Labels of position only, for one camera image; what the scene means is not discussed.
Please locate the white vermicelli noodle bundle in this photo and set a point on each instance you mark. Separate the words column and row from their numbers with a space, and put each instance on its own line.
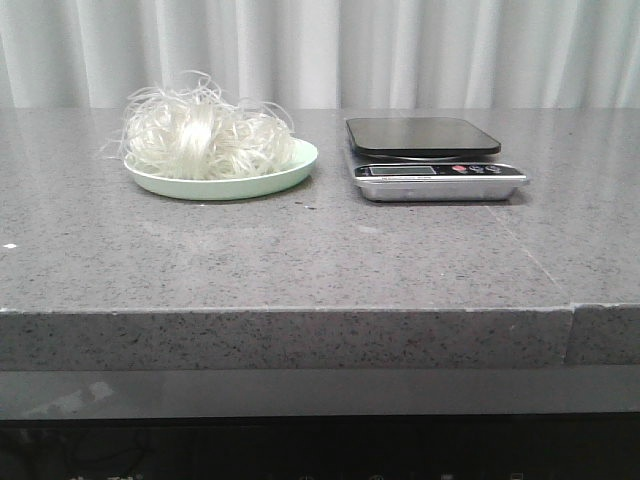
column 195, row 133

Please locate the silver black kitchen scale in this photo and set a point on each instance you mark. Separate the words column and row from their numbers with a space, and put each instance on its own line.
column 424, row 159

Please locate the pale green round plate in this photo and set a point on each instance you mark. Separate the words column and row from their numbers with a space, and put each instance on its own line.
column 304, row 157

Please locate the white pleated curtain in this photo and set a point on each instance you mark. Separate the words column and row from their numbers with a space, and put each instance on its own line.
column 326, row 54

